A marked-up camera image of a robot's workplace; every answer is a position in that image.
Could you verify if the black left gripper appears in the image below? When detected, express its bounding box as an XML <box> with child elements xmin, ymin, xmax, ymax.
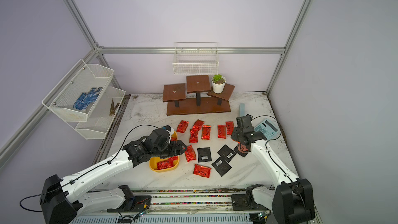
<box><xmin>153</xmin><ymin>139</ymin><xmax>187</xmax><ymax>159</ymax></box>

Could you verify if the eleventh red tea bag packet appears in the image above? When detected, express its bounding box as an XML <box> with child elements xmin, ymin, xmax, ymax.
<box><xmin>168</xmin><ymin>156</ymin><xmax>179</xmax><ymax>163</ymax></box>

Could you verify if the yellow plastic storage box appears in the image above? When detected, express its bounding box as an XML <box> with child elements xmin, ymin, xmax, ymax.
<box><xmin>149</xmin><ymin>131</ymin><xmax>179</xmax><ymax>172</ymax></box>

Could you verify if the black tea bag packet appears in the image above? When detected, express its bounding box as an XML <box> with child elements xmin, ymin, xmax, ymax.
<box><xmin>217</xmin><ymin>145</ymin><xmax>236</xmax><ymax>163</ymax></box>
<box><xmin>198</xmin><ymin>147</ymin><xmax>212</xmax><ymax>162</ymax></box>
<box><xmin>211</xmin><ymin>157</ymin><xmax>232</xmax><ymax>177</ymax></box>

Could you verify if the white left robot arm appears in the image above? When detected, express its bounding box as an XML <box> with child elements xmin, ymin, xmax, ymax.
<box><xmin>39</xmin><ymin>136</ymin><xmax>188</xmax><ymax>224</ymax></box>

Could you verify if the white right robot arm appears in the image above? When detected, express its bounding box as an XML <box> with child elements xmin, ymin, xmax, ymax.
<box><xmin>231</xmin><ymin>115</ymin><xmax>315</xmax><ymax>224</ymax></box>

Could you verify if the teal calculator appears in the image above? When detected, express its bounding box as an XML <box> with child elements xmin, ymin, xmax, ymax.
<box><xmin>255</xmin><ymin>118</ymin><xmax>281</xmax><ymax>140</ymax></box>

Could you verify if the pale green eraser block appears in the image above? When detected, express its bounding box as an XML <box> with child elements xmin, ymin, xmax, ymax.
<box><xmin>239</xmin><ymin>103</ymin><xmax>245</xmax><ymax>117</ymax></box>

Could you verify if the brown wooden tiered stand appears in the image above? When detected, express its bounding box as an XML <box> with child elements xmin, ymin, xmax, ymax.
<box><xmin>163</xmin><ymin>75</ymin><xmax>235</xmax><ymax>116</ymax></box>

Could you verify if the white potted green plant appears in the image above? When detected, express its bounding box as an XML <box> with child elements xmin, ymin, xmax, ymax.
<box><xmin>211</xmin><ymin>74</ymin><xmax>226</xmax><ymax>94</ymax></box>

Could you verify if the brown twig bundle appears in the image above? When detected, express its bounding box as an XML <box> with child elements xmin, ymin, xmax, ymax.
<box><xmin>109</xmin><ymin>99</ymin><xmax>120</xmax><ymax>116</ymax></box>

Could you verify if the lower white mesh shelf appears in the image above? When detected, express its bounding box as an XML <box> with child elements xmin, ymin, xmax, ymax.
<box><xmin>74</xmin><ymin>86</ymin><xmax>125</xmax><ymax>140</ymax></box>

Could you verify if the white mesh shelf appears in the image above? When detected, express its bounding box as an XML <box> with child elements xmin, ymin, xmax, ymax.
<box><xmin>42</xmin><ymin>60</ymin><xmax>114</xmax><ymax>122</ymax></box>
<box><xmin>74</xmin><ymin>86</ymin><xmax>125</xmax><ymax>140</ymax></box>

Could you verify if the blue dotted work glove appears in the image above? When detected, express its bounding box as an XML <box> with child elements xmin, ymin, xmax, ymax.
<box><xmin>73</xmin><ymin>87</ymin><xmax>103</xmax><ymax>111</ymax></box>

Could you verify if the upper white mesh shelf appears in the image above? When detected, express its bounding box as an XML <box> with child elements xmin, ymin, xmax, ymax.
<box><xmin>42</xmin><ymin>60</ymin><xmax>114</xmax><ymax>122</ymax></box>

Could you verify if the white wire wall basket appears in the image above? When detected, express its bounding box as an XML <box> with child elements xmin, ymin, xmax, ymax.
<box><xmin>173</xmin><ymin>42</ymin><xmax>219</xmax><ymax>76</ymax></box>

